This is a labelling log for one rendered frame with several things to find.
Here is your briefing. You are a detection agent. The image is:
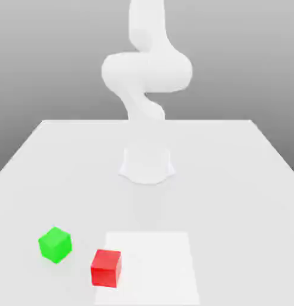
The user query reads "small red cube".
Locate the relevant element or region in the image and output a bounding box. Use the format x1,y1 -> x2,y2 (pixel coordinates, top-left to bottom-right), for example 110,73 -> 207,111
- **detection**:
90,248 -> 123,289

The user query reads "small green cube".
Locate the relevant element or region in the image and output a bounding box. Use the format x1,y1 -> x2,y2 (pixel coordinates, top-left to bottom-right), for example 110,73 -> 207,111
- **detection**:
38,226 -> 73,265

